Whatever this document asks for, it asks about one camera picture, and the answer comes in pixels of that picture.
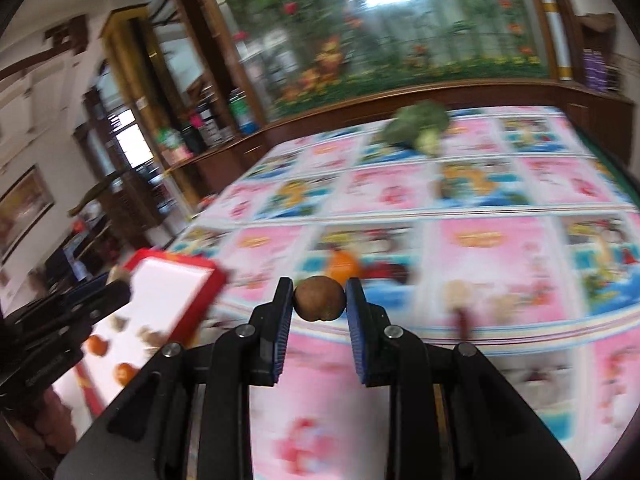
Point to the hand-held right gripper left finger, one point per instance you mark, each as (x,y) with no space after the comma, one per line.
(282,332)

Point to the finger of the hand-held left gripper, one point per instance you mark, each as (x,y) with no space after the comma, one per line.
(45,372)
(75,310)

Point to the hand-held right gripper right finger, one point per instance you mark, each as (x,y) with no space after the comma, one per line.
(357,332)

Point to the orange tangerine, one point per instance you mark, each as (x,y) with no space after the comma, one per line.
(125,373)
(342,264)
(97,346)

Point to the beige walnut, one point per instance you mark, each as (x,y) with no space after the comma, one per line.
(118,275)
(117,322)
(150,336)
(457,292)

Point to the brown kiwi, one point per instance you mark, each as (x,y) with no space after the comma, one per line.
(320,297)

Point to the red tray with white inside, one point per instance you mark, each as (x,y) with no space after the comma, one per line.
(170,285)

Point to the red date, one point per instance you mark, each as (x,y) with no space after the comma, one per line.
(465,324)

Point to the framed painting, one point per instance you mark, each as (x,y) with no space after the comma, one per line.
(25,205)

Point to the printed blanket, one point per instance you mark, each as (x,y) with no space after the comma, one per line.
(475,240)

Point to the window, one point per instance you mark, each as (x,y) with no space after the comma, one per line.
(124,140)

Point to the green packet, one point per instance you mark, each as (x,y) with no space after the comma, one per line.
(172,144)

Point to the black thermos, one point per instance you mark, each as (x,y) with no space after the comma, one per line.
(194,132)

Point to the green broccoli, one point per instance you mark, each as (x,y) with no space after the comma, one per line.
(415,125)

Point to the wooden cabinet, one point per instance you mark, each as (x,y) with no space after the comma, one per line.
(350,104)

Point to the large fish tank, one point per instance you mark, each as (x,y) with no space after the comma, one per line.
(380,25)

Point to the purple bottles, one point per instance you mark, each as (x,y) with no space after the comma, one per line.
(595,70)

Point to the white and gold column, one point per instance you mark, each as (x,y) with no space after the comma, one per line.
(552,15)

